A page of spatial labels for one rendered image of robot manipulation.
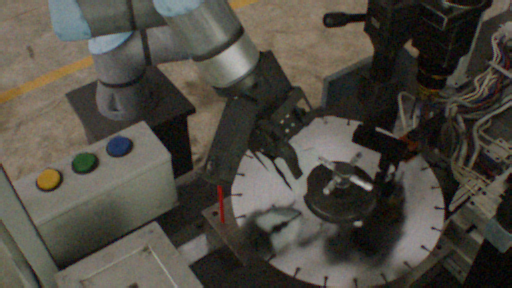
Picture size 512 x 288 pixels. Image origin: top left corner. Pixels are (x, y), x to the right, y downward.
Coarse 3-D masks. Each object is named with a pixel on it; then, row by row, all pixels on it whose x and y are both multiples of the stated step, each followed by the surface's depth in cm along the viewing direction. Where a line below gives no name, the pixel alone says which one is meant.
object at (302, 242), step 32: (320, 128) 85; (352, 128) 85; (256, 160) 80; (416, 160) 80; (256, 192) 76; (288, 192) 76; (384, 192) 76; (416, 192) 75; (256, 224) 72; (288, 224) 72; (320, 224) 72; (352, 224) 72; (384, 224) 71; (416, 224) 71; (288, 256) 68; (320, 256) 68; (352, 256) 68; (384, 256) 68; (416, 256) 68
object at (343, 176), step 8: (360, 152) 75; (320, 160) 74; (328, 160) 73; (352, 160) 73; (336, 168) 72; (344, 168) 72; (352, 168) 72; (336, 176) 71; (344, 176) 71; (352, 176) 71; (328, 184) 71; (336, 184) 71; (344, 184) 72; (360, 184) 71; (368, 184) 70; (328, 192) 70
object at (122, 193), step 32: (128, 128) 93; (64, 160) 87; (128, 160) 87; (160, 160) 88; (32, 192) 82; (64, 192) 82; (96, 192) 83; (128, 192) 88; (160, 192) 93; (64, 224) 83; (96, 224) 88; (128, 224) 93; (64, 256) 87
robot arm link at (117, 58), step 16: (128, 32) 103; (144, 32) 105; (96, 48) 104; (112, 48) 103; (128, 48) 105; (144, 48) 106; (96, 64) 108; (112, 64) 106; (128, 64) 107; (144, 64) 109; (112, 80) 109; (128, 80) 110
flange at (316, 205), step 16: (336, 160) 79; (320, 176) 76; (368, 176) 77; (320, 192) 74; (336, 192) 73; (352, 192) 73; (368, 192) 74; (320, 208) 72; (336, 208) 72; (352, 208) 72; (368, 208) 72
